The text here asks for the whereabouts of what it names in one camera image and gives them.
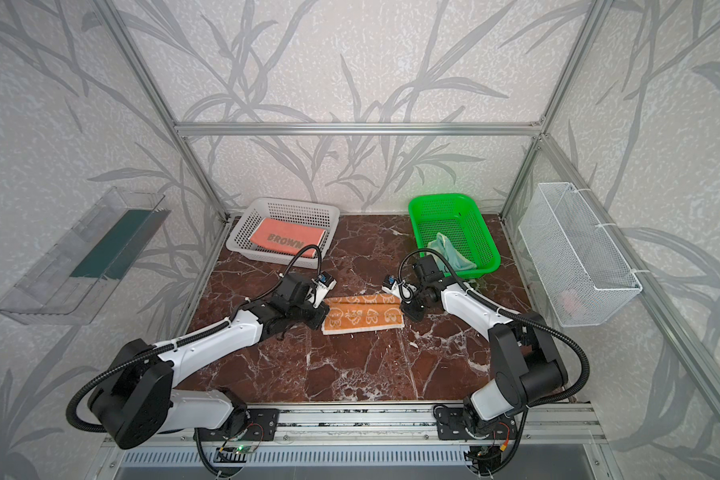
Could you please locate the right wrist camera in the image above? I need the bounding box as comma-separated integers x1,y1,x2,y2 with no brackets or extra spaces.
382,275,417,302

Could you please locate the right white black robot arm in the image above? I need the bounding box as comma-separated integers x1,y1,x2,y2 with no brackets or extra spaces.
385,255,568,433

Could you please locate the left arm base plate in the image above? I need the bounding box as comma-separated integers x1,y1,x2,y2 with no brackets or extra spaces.
213,408,280,442

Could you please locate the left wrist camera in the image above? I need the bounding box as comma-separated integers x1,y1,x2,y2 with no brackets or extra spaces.
313,271,336,308

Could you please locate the cream orange patterned towel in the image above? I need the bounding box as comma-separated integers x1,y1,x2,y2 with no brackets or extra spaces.
321,293,405,335

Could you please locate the pink object in wire basket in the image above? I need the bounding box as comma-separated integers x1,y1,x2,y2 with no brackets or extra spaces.
560,290,586,317

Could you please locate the clear acrylic wall shelf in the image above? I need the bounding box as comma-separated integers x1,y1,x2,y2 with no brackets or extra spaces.
0,187,171,326

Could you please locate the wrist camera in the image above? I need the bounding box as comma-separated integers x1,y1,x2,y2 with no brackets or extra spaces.
382,275,417,302
313,271,336,308

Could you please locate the green perforated plastic basket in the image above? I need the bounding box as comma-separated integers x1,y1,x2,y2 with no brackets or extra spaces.
408,193,501,279

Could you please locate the right black corrugated cable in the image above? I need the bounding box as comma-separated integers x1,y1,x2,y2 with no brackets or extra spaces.
397,248,591,475

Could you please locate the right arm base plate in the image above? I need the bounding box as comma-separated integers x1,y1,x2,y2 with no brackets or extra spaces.
432,404,518,444

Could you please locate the pink brown bear towel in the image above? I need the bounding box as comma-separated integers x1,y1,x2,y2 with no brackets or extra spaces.
249,218,327,255

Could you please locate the black corrugated cable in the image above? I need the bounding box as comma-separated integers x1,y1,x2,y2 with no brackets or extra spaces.
397,248,591,475
65,244,325,478

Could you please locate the white wire mesh basket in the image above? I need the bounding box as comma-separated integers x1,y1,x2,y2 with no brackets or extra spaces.
519,182,642,327

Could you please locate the left black corrugated cable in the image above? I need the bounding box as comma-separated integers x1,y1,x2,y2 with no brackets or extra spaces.
65,244,325,478

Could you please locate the white perforated plastic basket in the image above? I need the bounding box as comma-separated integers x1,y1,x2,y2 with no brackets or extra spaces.
226,197,340,265

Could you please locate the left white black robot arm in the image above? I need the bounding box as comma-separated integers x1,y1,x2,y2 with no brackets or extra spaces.
67,272,336,449

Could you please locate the aluminium frame rail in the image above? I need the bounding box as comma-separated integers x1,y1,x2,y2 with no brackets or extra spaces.
174,122,541,137

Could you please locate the light blue towel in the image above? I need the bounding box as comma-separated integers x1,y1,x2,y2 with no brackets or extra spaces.
427,232,477,272

